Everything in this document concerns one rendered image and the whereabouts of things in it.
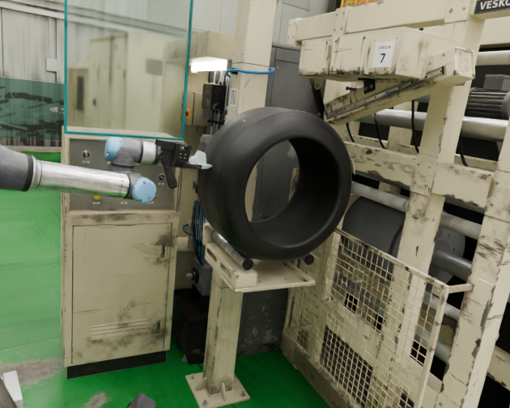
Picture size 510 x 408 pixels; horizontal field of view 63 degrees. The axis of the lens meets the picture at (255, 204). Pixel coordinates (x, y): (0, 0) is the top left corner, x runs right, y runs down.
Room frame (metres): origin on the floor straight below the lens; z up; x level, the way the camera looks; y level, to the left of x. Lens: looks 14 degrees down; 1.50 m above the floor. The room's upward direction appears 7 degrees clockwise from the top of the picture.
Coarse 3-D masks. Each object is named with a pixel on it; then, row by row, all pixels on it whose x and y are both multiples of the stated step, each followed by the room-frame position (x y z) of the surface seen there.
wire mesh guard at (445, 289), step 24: (360, 240) 1.64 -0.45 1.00; (360, 264) 1.62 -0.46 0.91; (336, 288) 1.72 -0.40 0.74; (360, 288) 1.59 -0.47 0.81; (432, 288) 1.30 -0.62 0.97; (288, 312) 2.03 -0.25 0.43; (336, 312) 1.70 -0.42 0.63; (288, 336) 1.99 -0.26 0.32; (408, 336) 1.35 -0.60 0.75; (432, 336) 1.26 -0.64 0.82; (312, 360) 1.79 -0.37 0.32; (336, 360) 1.65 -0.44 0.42; (408, 360) 1.32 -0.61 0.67; (336, 384) 1.63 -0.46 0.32; (360, 384) 1.51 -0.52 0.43
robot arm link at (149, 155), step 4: (144, 144) 1.36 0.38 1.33; (148, 144) 1.37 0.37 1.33; (152, 144) 1.37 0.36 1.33; (144, 148) 1.35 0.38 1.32; (148, 148) 1.35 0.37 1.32; (152, 148) 1.36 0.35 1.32; (144, 152) 1.34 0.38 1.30; (148, 152) 1.35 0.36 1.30; (152, 152) 1.36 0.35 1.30; (144, 156) 1.34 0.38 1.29; (148, 156) 1.35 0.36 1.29; (152, 156) 1.36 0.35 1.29; (144, 160) 1.35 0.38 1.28; (148, 160) 1.36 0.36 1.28; (152, 160) 1.36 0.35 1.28
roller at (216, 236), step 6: (216, 234) 1.75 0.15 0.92; (216, 240) 1.73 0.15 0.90; (222, 240) 1.68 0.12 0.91; (222, 246) 1.67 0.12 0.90; (228, 246) 1.62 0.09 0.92; (228, 252) 1.60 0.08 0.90; (234, 252) 1.56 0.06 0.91; (234, 258) 1.55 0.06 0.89; (240, 258) 1.50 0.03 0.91; (246, 258) 1.49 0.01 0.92; (240, 264) 1.49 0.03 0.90; (246, 264) 1.48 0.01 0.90; (252, 264) 1.49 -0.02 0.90
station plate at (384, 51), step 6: (384, 42) 1.47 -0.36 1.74; (390, 42) 1.44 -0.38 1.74; (378, 48) 1.49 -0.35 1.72; (384, 48) 1.47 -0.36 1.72; (390, 48) 1.44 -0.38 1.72; (378, 54) 1.49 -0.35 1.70; (384, 54) 1.46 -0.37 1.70; (390, 54) 1.43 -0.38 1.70; (378, 60) 1.48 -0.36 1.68; (384, 60) 1.46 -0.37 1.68; (390, 60) 1.43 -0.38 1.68; (372, 66) 1.50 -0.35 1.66; (378, 66) 1.48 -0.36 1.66; (384, 66) 1.45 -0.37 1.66; (390, 66) 1.42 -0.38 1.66
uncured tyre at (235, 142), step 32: (224, 128) 1.59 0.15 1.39; (256, 128) 1.46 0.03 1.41; (288, 128) 1.48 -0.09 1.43; (320, 128) 1.55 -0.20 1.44; (224, 160) 1.43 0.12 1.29; (256, 160) 1.43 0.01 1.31; (320, 160) 1.85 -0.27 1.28; (224, 192) 1.41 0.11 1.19; (320, 192) 1.84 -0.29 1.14; (224, 224) 1.43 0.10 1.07; (256, 224) 1.77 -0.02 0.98; (288, 224) 1.82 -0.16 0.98; (320, 224) 1.72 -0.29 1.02; (256, 256) 1.48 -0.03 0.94; (288, 256) 1.52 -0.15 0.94
